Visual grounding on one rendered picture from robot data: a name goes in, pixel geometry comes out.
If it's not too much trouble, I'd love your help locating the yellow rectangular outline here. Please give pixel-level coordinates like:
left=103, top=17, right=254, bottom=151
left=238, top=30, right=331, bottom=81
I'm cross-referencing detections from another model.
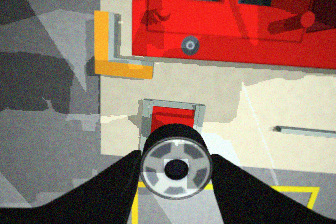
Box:
left=132, top=181, right=320, bottom=224

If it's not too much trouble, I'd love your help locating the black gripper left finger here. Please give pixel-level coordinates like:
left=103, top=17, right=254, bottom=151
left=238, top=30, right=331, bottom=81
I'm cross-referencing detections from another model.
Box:
left=0, top=150, right=141, bottom=224

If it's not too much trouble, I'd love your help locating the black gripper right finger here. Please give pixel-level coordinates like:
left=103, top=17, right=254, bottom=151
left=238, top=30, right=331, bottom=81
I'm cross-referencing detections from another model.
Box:
left=211, top=154, right=336, bottom=224

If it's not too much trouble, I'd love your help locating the black tyre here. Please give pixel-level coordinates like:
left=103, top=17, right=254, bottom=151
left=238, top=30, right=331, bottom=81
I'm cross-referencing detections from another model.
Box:
left=139, top=123, right=214, bottom=200

